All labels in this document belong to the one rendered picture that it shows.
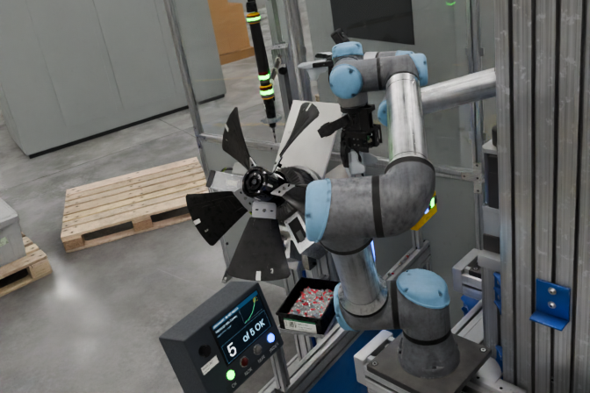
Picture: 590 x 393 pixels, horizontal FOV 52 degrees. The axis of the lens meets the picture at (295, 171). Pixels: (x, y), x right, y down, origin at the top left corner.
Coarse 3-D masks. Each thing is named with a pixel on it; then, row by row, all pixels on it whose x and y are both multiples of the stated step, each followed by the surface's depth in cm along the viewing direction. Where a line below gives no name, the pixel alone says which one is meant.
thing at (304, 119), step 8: (304, 104) 228; (312, 104) 220; (304, 112) 223; (312, 112) 216; (296, 120) 230; (304, 120) 218; (312, 120) 213; (296, 128) 220; (304, 128) 214; (296, 136) 216; (288, 144) 219
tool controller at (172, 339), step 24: (240, 288) 153; (192, 312) 149; (216, 312) 144; (240, 312) 147; (264, 312) 153; (168, 336) 141; (192, 336) 137; (216, 336) 142; (240, 336) 147; (264, 336) 152; (192, 360) 137; (216, 360) 141; (264, 360) 152; (192, 384) 141; (216, 384) 140; (240, 384) 145
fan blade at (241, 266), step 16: (256, 224) 219; (272, 224) 220; (240, 240) 217; (256, 240) 217; (272, 240) 218; (240, 256) 216; (256, 256) 215; (272, 256) 216; (240, 272) 214; (288, 272) 214
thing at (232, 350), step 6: (234, 336) 146; (228, 342) 144; (234, 342) 145; (222, 348) 143; (228, 348) 144; (234, 348) 145; (240, 348) 146; (228, 354) 144; (234, 354) 145; (228, 360) 143
